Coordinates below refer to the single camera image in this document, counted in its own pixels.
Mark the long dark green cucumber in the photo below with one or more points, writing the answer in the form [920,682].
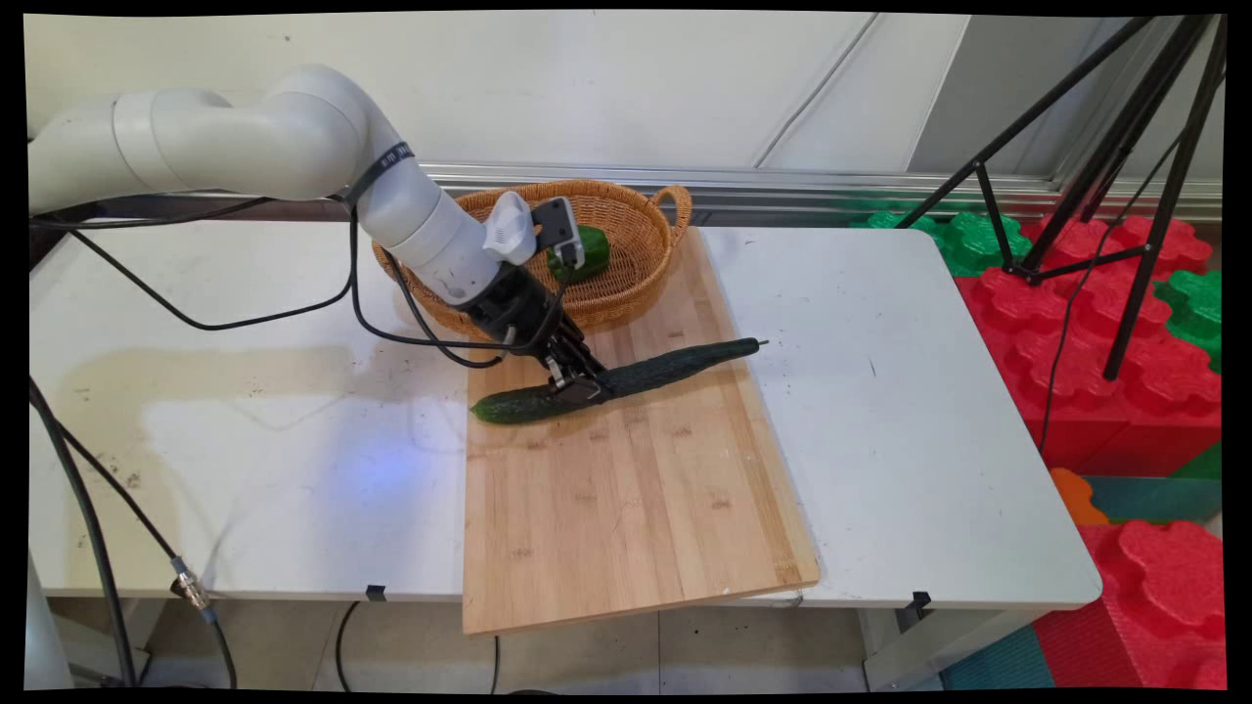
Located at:
[675,367]

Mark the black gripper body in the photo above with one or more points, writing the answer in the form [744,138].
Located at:
[518,313]

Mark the bamboo cutting board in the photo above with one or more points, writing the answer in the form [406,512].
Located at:
[626,489]

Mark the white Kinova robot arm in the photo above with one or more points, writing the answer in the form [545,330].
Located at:
[245,142]

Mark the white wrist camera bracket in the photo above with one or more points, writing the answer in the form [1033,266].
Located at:
[509,227]

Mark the aluminium wall rail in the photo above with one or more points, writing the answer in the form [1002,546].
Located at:
[782,191]

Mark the white table leg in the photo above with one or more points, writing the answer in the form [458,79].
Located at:
[929,650]

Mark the green foam block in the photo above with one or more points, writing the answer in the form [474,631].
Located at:
[968,240]
[1195,313]

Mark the large red foam block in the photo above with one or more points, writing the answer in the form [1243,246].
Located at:
[1086,381]

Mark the orange foam piece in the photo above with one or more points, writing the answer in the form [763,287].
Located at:
[1076,497]

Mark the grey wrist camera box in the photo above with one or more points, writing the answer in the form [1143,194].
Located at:
[558,227]

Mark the teal foam mat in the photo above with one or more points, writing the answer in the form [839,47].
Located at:
[1154,499]

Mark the black tripod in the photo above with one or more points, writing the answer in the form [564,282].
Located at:
[1140,137]

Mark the green bell pepper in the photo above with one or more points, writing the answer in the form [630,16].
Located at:
[595,252]

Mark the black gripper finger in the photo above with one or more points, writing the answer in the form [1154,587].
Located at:
[572,389]
[585,360]

